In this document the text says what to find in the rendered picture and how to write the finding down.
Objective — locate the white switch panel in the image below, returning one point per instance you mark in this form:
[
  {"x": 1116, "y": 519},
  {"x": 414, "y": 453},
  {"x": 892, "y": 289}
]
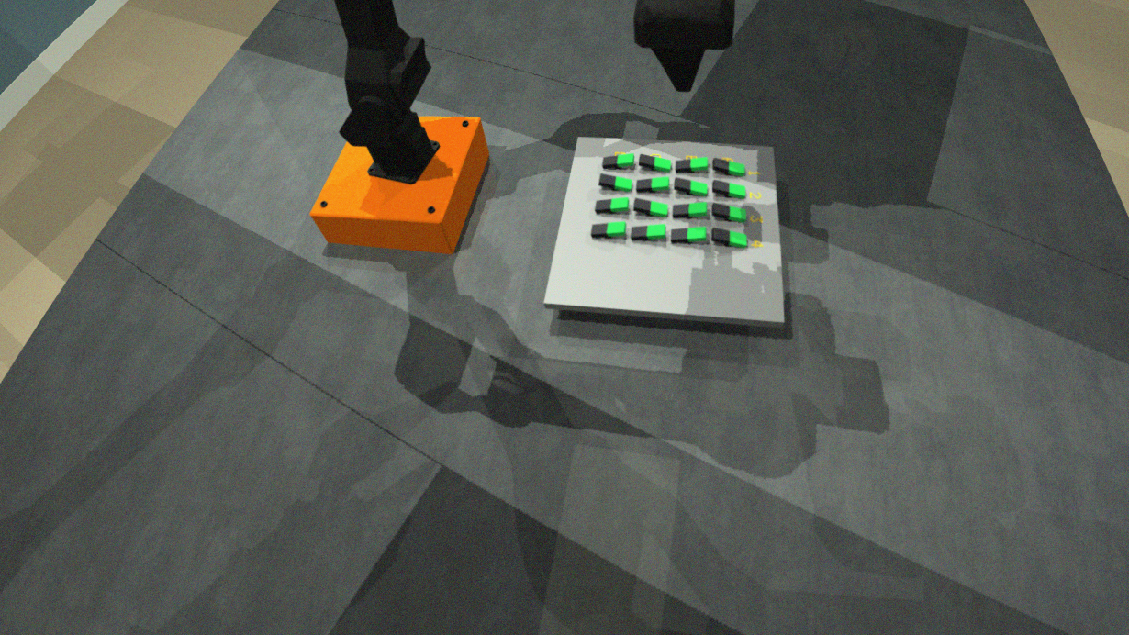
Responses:
[{"x": 670, "y": 229}]

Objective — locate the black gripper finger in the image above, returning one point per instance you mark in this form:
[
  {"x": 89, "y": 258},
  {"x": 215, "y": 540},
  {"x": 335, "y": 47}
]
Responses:
[{"x": 681, "y": 65}]

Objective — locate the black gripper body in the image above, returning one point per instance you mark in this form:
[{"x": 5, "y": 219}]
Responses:
[{"x": 684, "y": 24}]

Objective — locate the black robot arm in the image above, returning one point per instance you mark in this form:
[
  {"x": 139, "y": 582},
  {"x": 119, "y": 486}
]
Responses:
[{"x": 384, "y": 72}]

